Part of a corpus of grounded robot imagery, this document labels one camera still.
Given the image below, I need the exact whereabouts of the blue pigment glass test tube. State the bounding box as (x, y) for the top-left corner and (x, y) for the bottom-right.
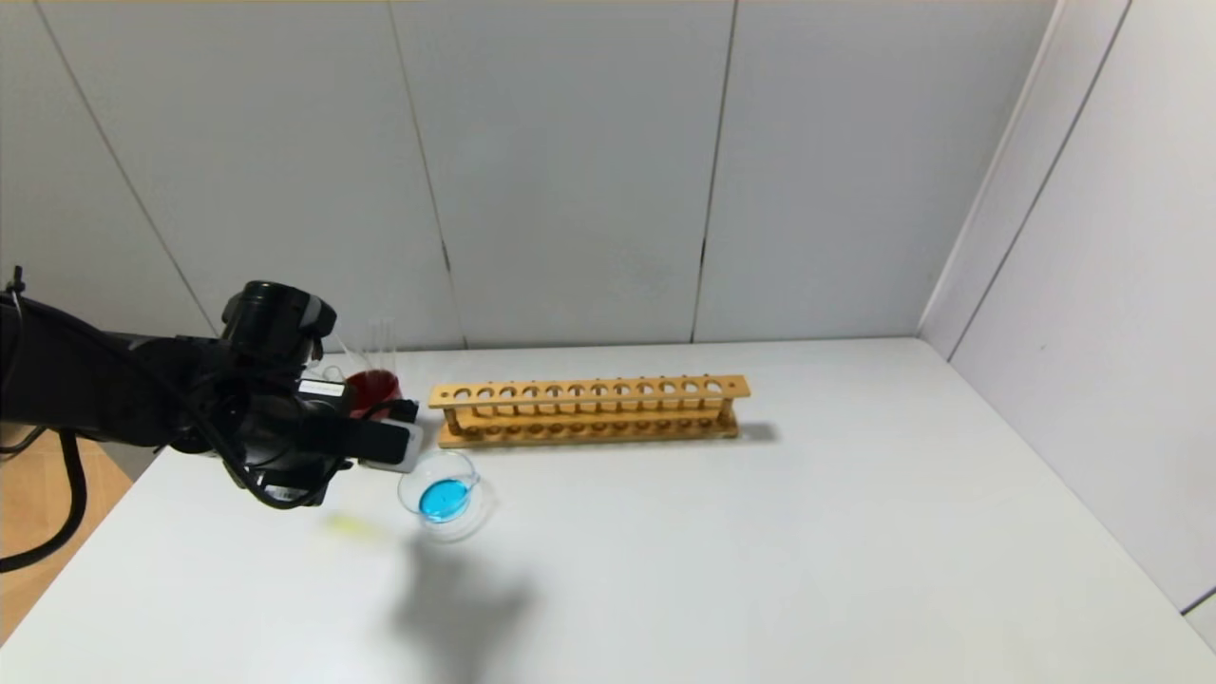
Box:
(321, 328), (371, 383)

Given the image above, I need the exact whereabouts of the yellow pigment glass test tube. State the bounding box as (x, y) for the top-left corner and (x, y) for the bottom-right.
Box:
(323, 511), (386, 542)

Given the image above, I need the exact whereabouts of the wooden test tube rack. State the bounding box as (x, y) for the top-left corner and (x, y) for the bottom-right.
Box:
(427, 374), (752, 449)

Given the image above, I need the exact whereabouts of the clear glass beaker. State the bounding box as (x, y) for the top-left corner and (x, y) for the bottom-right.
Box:
(397, 450), (495, 542)

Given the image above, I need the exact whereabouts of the red plastic cup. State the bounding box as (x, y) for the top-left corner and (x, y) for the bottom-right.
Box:
(342, 369), (406, 421)

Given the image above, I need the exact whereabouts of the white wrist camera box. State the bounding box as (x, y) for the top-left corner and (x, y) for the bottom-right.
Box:
(357, 418), (426, 474)

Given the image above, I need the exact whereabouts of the black hanging arm cable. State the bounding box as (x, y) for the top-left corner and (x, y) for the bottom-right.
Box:
(0, 432), (88, 574)

